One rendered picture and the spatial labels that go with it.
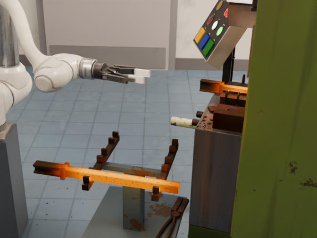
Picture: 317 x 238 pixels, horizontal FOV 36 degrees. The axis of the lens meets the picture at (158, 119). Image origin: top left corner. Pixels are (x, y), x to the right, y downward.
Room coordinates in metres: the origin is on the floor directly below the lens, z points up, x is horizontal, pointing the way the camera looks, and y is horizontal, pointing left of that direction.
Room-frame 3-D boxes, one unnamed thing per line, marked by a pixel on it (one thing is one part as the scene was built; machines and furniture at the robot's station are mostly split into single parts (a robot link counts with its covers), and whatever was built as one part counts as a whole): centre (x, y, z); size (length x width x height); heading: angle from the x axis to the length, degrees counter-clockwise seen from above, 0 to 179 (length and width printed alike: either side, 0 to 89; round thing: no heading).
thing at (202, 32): (2.43, -0.21, 1.01); 0.07 x 0.05 x 0.07; 8
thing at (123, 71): (1.92, 0.16, 1.00); 0.11 x 0.01 x 0.04; 95
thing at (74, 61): (1.95, 0.41, 1.00); 0.16 x 0.13 x 0.11; 73
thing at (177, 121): (2.14, -0.28, 0.62); 0.44 x 0.05 x 0.05; 73
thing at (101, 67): (1.91, 0.23, 1.00); 0.09 x 0.08 x 0.07; 73
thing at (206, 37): (2.33, -0.22, 1.01); 0.07 x 0.05 x 0.07; 8
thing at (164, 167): (1.30, 0.07, 0.94); 0.23 x 0.06 x 0.02; 78
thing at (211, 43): (2.23, -0.24, 1.01); 0.07 x 0.05 x 0.07; 8
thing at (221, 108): (1.60, -0.27, 0.95); 0.12 x 0.09 x 0.07; 73
